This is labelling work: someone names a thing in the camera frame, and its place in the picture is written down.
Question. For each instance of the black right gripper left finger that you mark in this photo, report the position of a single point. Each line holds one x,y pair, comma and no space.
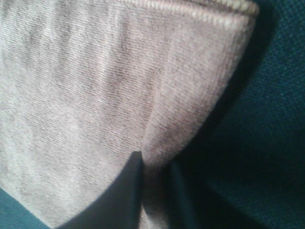
119,206

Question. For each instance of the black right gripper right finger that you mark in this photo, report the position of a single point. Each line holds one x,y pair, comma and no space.
182,213

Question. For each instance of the pink towel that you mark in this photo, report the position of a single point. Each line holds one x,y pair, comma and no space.
83,83

